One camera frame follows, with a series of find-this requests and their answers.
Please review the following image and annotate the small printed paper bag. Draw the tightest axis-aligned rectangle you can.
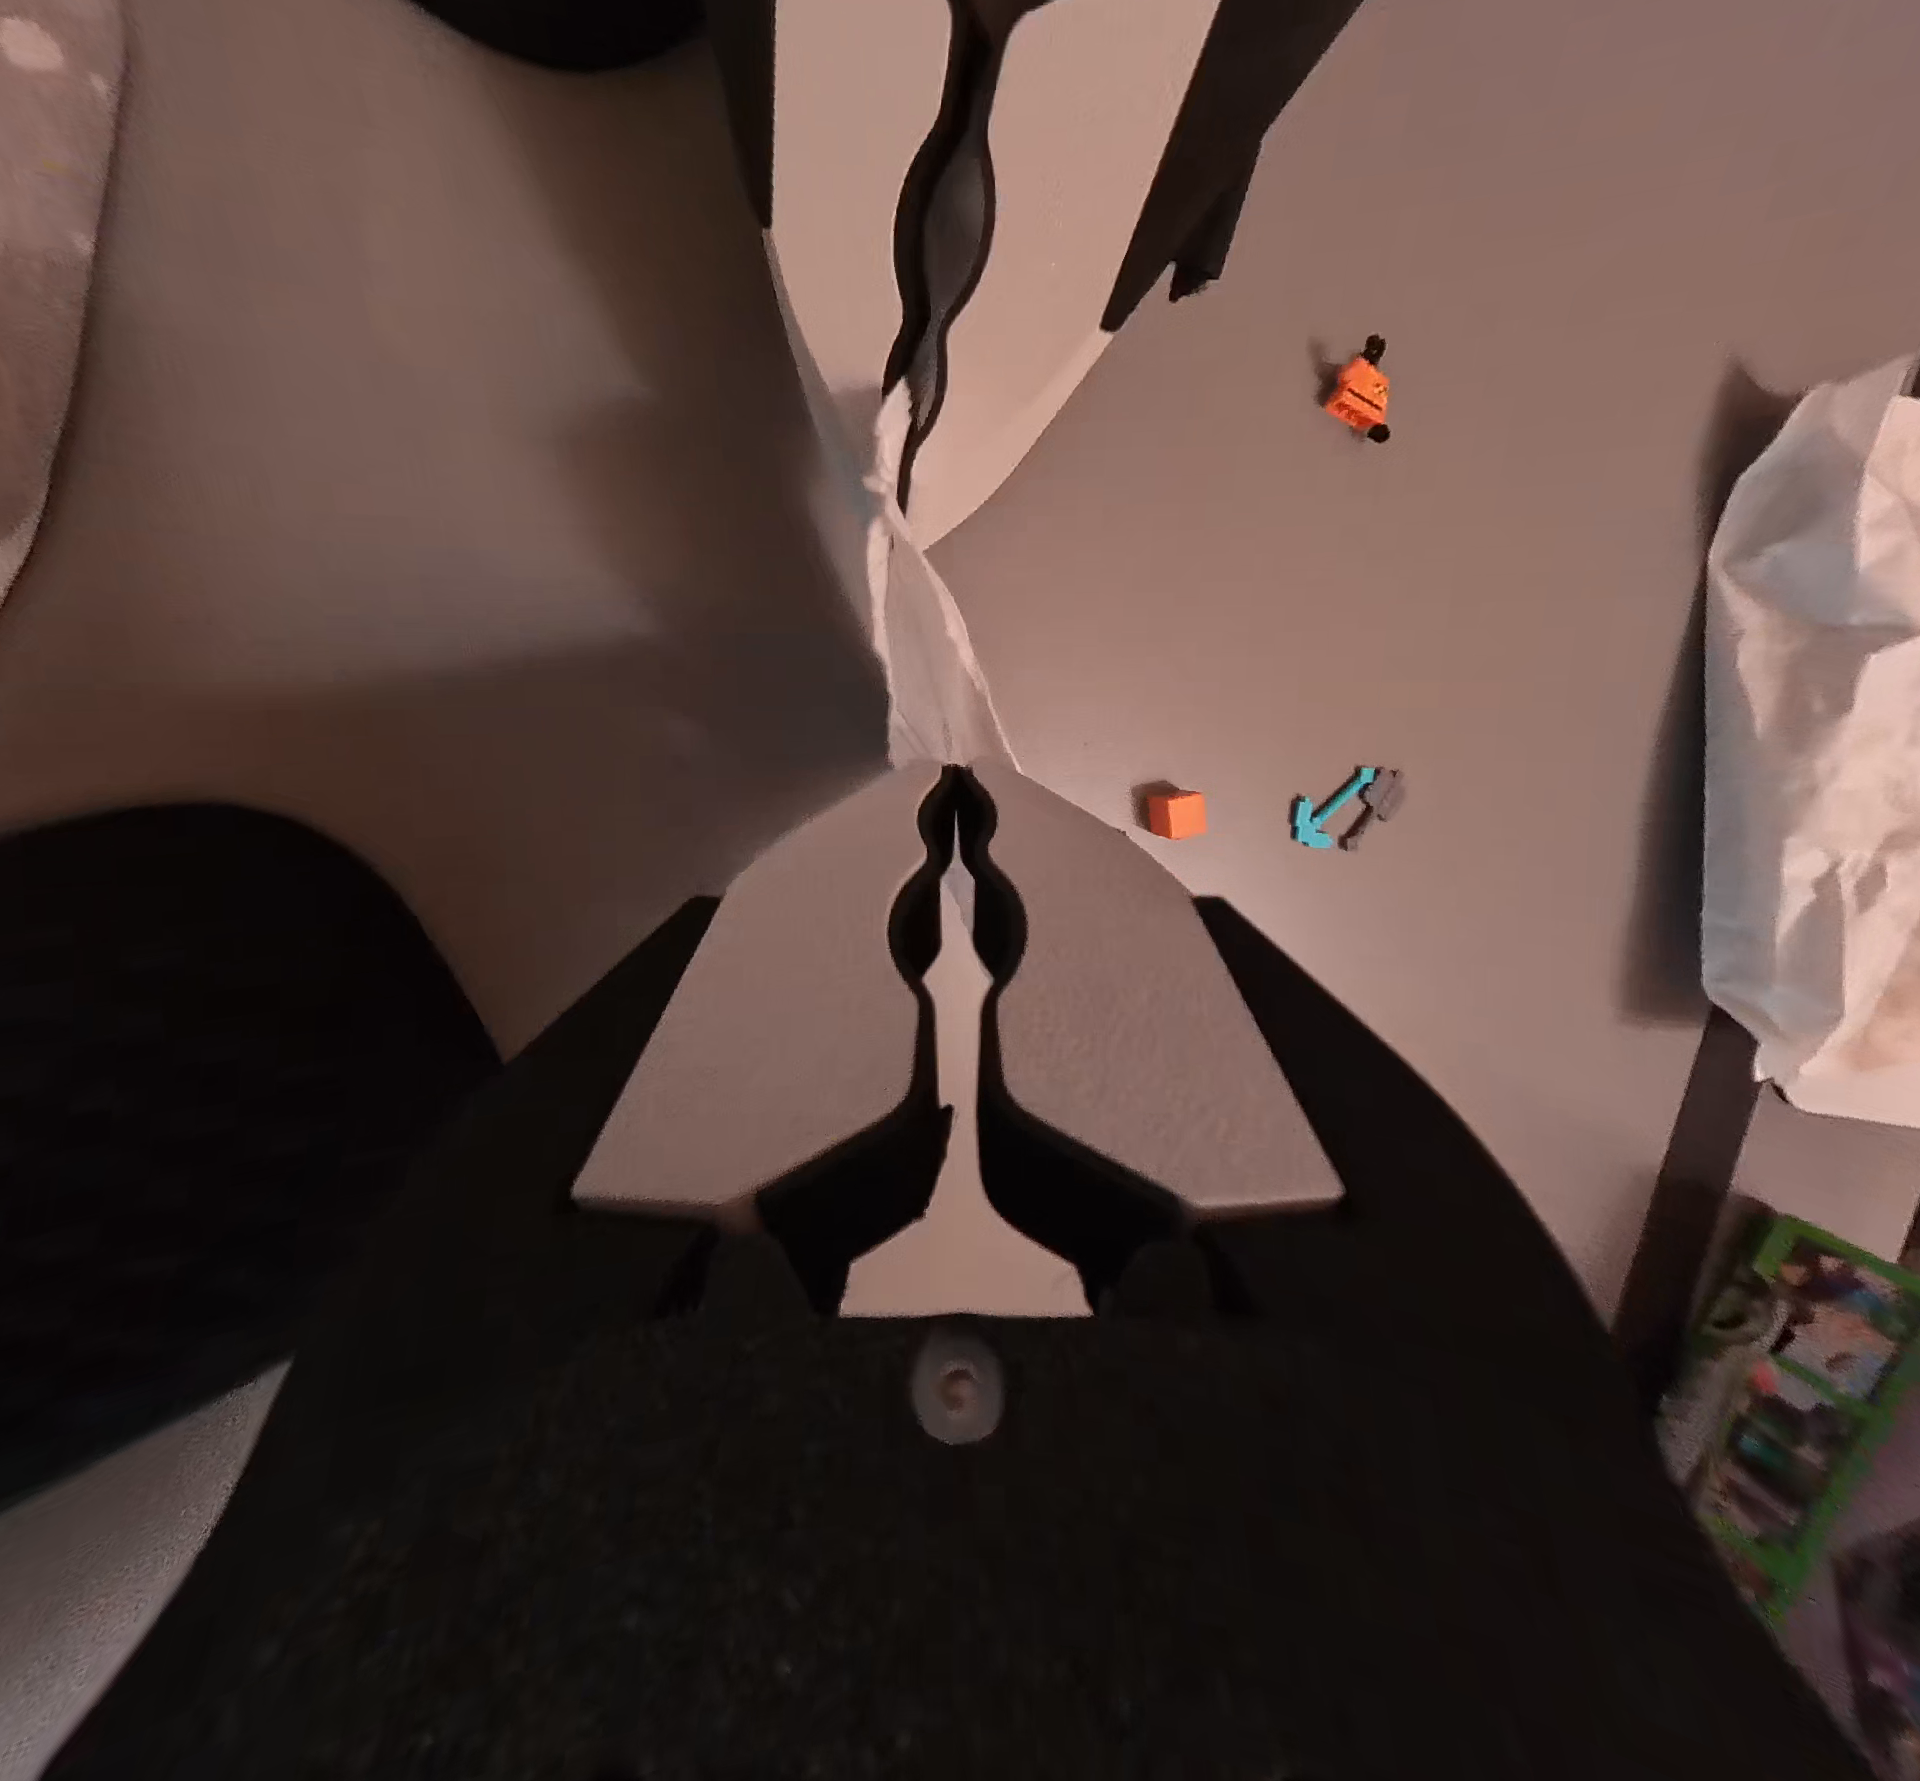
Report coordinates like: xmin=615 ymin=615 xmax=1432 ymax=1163
xmin=858 ymin=387 xmax=1022 ymax=780

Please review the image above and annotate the green toy set box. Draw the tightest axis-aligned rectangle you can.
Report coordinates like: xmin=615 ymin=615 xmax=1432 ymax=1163
xmin=1657 ymin=1212 xmax=1920 ymax=1781

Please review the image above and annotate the large printed paper bag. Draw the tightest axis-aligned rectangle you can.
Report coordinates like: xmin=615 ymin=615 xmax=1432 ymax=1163
xmin=1699 ymin=365 xmax=1920 ymax=1126

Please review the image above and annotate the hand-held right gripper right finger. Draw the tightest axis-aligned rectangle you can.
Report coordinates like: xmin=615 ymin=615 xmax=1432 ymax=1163
xmin=957 ymin=766 xmax=1343 ymax=1309

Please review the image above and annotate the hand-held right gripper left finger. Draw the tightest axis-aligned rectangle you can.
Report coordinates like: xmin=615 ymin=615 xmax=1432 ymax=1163
xmin=571 ymin=766 xmax=957 ymax=1315

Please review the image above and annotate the cyan toy pickaxe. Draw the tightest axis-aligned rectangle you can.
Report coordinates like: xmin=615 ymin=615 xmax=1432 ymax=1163
xmin=1287 ymin=763 xmax=1385 ymax=851

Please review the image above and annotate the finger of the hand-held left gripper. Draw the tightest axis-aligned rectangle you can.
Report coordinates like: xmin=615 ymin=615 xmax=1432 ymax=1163
xmin=895 ymin=0 xmax=1222 ymax=553
xmin=772 ymin=0 xmax=969 ymax=529

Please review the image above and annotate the orange figure torso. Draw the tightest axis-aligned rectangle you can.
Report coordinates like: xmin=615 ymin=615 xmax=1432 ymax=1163
xmin=1316 ymin=335 xmax=1393 ymax=446

